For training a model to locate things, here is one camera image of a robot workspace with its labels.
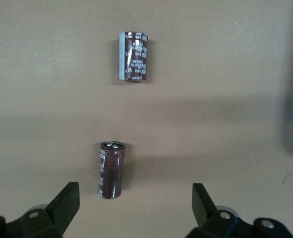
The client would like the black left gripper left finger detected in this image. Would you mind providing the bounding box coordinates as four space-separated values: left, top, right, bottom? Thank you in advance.
0 182 80 238

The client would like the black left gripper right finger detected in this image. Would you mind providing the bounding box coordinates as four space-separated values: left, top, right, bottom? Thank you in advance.
185 182 293 238

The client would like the black terminal block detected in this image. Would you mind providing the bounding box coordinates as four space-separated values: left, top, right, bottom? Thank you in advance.
96 140 126 200
118 31 150 82

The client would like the brown table mat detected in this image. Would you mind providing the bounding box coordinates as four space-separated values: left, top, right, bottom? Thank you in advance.
0 0 293 238

